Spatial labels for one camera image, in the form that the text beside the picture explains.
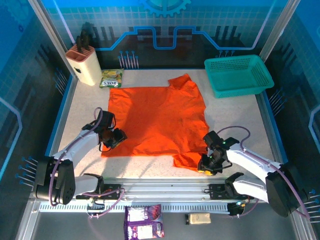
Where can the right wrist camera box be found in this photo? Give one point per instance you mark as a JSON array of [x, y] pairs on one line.
[[212, 140]]

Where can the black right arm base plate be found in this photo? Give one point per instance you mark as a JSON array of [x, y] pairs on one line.
[[216, 191]]

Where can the aluminium frame rail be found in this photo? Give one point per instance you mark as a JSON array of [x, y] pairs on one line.
[[162, 190]]

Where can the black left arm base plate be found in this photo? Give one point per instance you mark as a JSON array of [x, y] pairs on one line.
[[112, 187]]

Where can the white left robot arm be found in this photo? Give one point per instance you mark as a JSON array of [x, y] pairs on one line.
[[77, 147]]

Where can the aluminium frame post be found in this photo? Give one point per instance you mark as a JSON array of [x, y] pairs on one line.
[[50, 27], [281, 25]]

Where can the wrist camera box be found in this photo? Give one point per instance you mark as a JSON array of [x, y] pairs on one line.
[[212, 140], [106, 120]]

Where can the cream knife block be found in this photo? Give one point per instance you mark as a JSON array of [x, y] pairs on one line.
[[86, 67]]

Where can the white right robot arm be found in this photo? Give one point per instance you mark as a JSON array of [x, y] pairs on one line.
[[250, 160]]

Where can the green snack packet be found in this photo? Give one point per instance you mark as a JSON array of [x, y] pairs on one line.
[[111, 77]]

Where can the orange t-shirt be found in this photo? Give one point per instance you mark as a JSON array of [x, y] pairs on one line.
[[160, 120]]

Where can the purple snack packet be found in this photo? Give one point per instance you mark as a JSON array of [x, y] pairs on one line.
[[143, 222]]

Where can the teal plastic basket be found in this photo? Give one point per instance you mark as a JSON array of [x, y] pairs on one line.
[[237, 75]]

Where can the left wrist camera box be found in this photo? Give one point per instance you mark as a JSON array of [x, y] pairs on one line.
[[106, 120]]

